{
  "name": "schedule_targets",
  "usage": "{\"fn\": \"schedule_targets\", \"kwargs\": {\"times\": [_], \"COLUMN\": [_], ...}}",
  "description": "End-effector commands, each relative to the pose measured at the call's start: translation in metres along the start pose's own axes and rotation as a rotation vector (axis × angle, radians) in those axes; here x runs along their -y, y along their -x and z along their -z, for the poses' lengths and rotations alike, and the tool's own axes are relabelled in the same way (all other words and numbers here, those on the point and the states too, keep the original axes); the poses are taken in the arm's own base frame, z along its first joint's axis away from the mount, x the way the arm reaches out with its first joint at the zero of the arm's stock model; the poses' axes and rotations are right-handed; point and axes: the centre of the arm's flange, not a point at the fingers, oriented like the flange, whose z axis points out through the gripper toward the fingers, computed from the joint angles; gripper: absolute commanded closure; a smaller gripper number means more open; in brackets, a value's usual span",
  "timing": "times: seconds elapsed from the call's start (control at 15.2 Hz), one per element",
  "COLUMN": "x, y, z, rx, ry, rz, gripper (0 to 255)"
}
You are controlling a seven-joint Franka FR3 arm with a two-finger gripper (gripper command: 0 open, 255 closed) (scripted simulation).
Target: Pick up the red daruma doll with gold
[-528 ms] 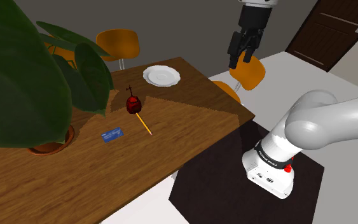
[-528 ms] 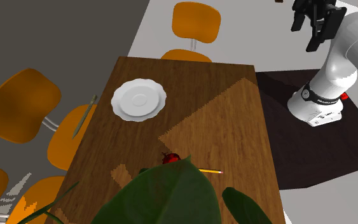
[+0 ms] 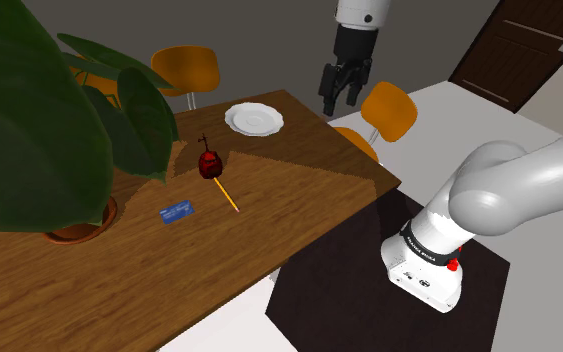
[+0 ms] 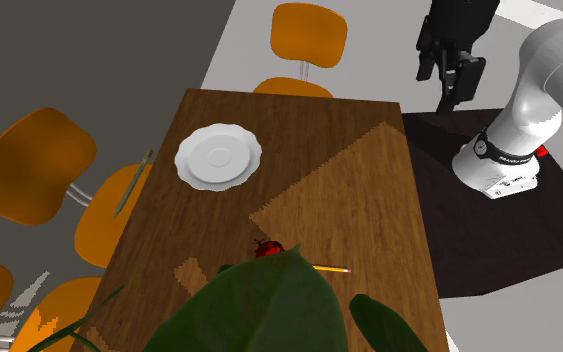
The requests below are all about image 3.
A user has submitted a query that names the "white plate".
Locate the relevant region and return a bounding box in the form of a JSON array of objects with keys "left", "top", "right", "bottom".
[{"left": 224, "top": 101, "right": 286, "bottom": 138}]

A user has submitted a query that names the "dark robot stand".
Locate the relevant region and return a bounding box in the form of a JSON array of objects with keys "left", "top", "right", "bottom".
[{"left": 264, "top": 187, "right": 512, "bottom": 352}]

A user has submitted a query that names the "dark brown door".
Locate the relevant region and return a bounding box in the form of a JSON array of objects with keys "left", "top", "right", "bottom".
[{"left": 448, "top": 0, "right": 563, "bottom": 115}]

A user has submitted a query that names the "red apple with stem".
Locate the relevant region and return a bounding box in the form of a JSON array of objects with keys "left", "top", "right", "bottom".
[{"left": 197, "top": 133, "right": 225, "bottom": 181}]

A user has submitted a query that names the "yellow pencil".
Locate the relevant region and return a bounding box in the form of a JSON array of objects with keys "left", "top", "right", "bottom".
[{"left": 212, "top": 176, "right": 242, "bottom": 214}]

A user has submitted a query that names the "orange chair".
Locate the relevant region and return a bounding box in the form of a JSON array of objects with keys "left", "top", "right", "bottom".
[
  {"left": 150, "top": 45, "right": 222, "bottom": 112},
  {"left": 331, "top": 80, "right": 419, "bottom": 165},
  {"left": 68, "top": 53, "right": 122, "bottom": 109}
]

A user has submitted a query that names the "brown wooden table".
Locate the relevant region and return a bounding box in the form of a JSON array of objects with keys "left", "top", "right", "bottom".
[{"left": 0, "top": 89, "right": 403, "bottom": 352}]

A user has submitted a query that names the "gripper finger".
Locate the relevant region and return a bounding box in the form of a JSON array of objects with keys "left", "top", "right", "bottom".
[
  {"left": 345, "top": 58, "right": 373, "bottom": 108},
  {"left": 317, "top": 62, "right": 345, "bottom": 118}
]

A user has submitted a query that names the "large green potted plant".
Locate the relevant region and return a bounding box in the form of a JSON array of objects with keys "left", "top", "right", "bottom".
[{"left": 0, "top": 0, "right": 181, "bottom": 246}]

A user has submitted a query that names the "blue card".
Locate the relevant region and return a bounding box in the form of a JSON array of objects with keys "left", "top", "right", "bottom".
[{"left": 158, "top": 199, "right": 196, "bottom": 226}]

